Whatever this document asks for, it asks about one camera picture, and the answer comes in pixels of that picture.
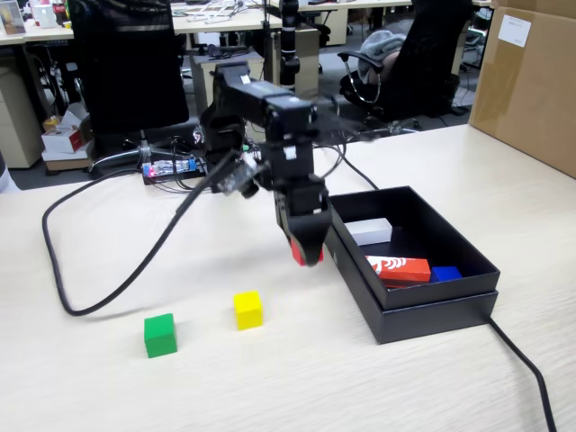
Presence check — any black mesh office chair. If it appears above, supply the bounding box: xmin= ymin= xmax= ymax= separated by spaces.
xmin=67 ymin=0 xmax=202 ymax=179

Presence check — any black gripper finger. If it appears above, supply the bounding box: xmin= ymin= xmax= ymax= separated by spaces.
xmin=274 ymin=196 xmax=294 ymax=248
xmin=287 ymin=210 xmax=333 ymax=267

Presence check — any controller board with lights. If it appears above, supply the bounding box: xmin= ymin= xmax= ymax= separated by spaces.
xmin=141 ymin=157 xmax=211 ymax=185

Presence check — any red wooden cube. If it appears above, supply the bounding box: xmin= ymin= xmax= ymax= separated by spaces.
xmin=290 ymin=238 xmax=325 ymax=267

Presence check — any green wooden cube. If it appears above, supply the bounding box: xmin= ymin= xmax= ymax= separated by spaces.
xmin=143 ymin=313 xmax=178 ymax=359

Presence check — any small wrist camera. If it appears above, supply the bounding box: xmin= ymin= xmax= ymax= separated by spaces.
xmin=211 ymin=159 xmax=263 ymax=200

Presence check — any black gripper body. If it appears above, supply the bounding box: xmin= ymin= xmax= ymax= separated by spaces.
xmin=273 ymin=176 xmax=333 ymax=220

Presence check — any beige drawer cabinet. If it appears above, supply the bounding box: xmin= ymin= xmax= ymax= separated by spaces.
xmin=191 ymin=49 xmax=266 ymax=119
xmin=0 ymin=62 xmax=46 ymax=170

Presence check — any white rectangular block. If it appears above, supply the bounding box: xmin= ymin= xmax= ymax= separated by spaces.
xmin=344 ymin=218 xmax=393 ymax=247

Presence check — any grey blanket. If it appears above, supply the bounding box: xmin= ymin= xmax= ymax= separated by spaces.
xmin=359 ymin=29 xmax=409 ymax=85

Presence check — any large brown cardboard box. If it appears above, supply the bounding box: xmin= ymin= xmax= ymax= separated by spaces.
xmin=467 ymin=0 xmax=576 ymax=179

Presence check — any blue wooden cube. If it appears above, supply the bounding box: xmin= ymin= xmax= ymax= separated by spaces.
xmin=430 ymin=265 xmax=464 ymax=284

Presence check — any white office desk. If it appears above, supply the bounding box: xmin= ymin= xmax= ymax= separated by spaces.
xmin=0 ymin=7 xmax=271 ymax=47

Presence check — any yellow wooden cube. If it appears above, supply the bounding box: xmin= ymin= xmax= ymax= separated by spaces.
xmin=233 ymin=291 xmax=264 ymax=331

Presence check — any black vertical pole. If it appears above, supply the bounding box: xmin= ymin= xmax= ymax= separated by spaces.
xmin=278 ymin=0 xmax=302 ymax=89

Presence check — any white shipping label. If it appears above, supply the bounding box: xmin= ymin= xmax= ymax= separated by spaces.
xmin=498 ymin=13 xmax=533 ymax=49

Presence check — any orange printed carton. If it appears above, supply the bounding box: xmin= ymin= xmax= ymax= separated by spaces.
xmin=364 ymin=255 xmax=432 ymax=289

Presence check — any framed picture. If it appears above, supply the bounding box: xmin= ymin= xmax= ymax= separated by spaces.
xmin=0 ymin=0 xmax=27 ymax=36

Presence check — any black sleeved camera cable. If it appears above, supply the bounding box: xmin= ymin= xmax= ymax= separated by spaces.
xmin=40 ymin=150 xmax=239 ymax=317

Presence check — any open white carton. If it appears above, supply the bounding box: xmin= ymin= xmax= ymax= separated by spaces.
xmin=40 ymin=103 xmax=94 ymax=157

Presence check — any black armrest office chair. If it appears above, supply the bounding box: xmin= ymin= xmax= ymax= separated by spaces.
xmin=337 ymin=0 xmax=473 ymax=136

